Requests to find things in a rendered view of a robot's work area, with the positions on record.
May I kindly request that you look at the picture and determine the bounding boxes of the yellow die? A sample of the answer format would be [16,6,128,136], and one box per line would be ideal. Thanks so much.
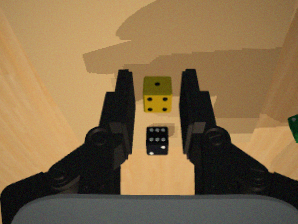
[143,76,172,113]

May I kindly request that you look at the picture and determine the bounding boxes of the green die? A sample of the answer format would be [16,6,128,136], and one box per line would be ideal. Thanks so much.
[288,114,298,143]

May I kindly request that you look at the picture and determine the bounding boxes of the beige flat mat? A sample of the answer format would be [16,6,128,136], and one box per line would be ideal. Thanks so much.
[0,0,296,149]

